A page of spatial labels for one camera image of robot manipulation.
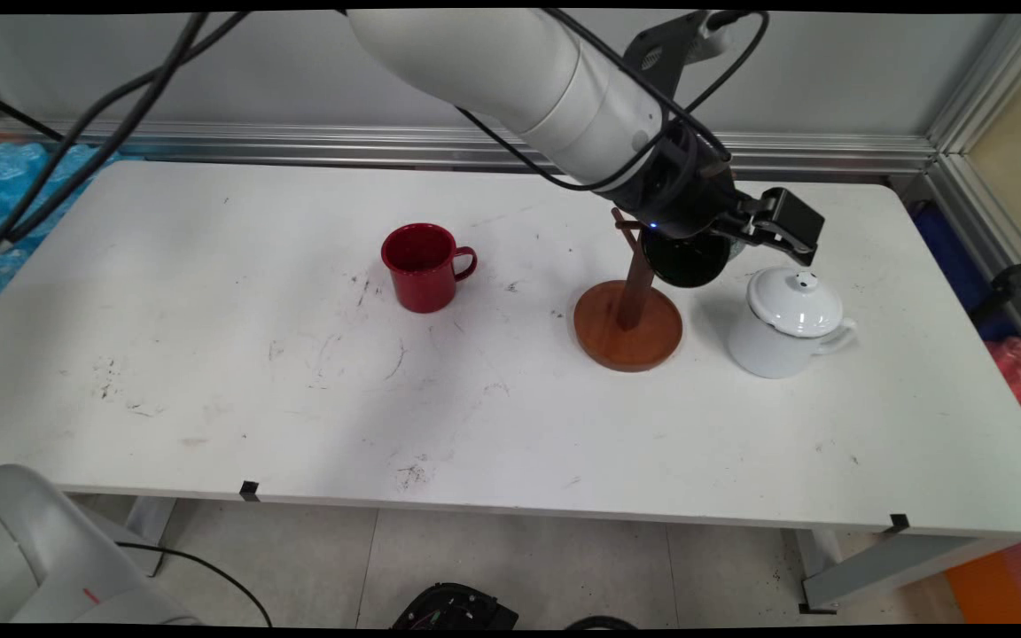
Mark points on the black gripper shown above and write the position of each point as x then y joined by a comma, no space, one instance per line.
679,195

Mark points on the green enamel mug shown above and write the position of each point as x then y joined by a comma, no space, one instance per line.
688,266

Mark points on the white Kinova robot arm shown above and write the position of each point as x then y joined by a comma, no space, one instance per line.
519,80

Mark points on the white enamel pot lid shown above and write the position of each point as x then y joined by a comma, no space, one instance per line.
794,301

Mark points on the white enamel pot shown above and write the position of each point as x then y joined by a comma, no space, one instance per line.
767,354

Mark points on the brown wooden mug tree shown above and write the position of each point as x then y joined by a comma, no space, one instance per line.
626,341

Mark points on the black tape piece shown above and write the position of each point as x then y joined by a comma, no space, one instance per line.
898,523
250,490

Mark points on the grey metal table leg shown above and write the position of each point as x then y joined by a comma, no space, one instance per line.
883,567
149,527

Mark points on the red enamel mug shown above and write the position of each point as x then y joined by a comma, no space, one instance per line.
422,283

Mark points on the orange floor mat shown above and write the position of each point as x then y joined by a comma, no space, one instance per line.
989,589

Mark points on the black device on floor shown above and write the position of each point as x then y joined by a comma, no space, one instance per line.
453,610

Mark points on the grey rounded plastic housing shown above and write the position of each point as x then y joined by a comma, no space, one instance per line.
32,549

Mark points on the short aluminium frame rail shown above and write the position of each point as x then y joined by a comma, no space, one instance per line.
980,221

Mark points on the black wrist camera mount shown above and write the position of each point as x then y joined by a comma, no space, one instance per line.
661,49

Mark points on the aluminium frame post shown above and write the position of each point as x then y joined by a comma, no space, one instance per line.
989,80

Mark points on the long aluminium frame rail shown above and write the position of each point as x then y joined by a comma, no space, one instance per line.
298,146

